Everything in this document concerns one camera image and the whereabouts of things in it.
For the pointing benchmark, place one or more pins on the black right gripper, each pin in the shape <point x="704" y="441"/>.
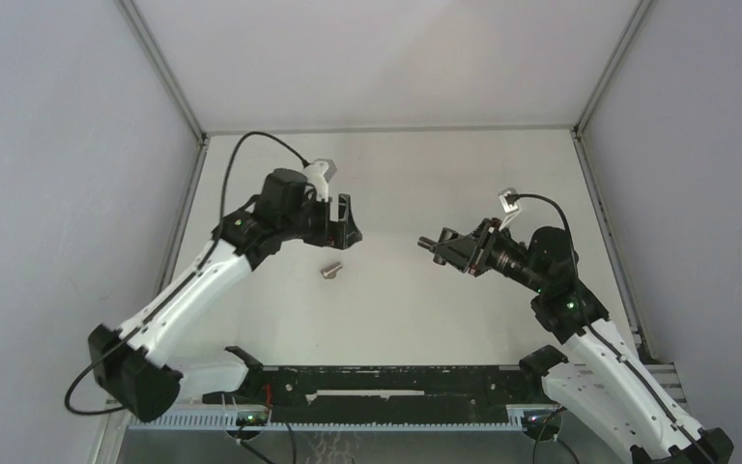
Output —
<point x="473" y="250"/>

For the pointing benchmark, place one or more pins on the aluminium frame rail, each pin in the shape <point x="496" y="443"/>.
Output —
<point x="168" y="189"/>

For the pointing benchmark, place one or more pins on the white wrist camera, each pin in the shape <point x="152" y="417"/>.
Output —
<point x="318" y="174"/>
<point x="509" y="200"/>

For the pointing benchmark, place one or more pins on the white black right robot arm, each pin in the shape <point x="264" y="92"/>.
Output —
<point x="593" y="373"/>

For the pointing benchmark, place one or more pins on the dark metal faucet handle valve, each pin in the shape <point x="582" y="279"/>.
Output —
<point x="435" y="248"/>

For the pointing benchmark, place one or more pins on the silver tee pipe fitting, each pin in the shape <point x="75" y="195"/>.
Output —
<point x="330" y="271"/>

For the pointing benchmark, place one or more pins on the white slotted cable duct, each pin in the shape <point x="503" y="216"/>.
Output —
<point x="231" y="420"/>

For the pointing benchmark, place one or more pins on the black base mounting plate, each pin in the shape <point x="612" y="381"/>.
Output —
<point x="382" y="392"/>

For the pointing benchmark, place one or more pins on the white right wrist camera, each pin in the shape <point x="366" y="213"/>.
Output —
<point x="509" y="200"/>

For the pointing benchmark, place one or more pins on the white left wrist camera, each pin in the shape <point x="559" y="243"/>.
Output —
<point x="318" y="174"/>

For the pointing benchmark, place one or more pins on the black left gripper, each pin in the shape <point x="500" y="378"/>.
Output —
<point x="335" y="235"/>

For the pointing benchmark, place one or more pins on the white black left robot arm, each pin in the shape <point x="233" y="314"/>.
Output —
<point x="131" y="363"/>

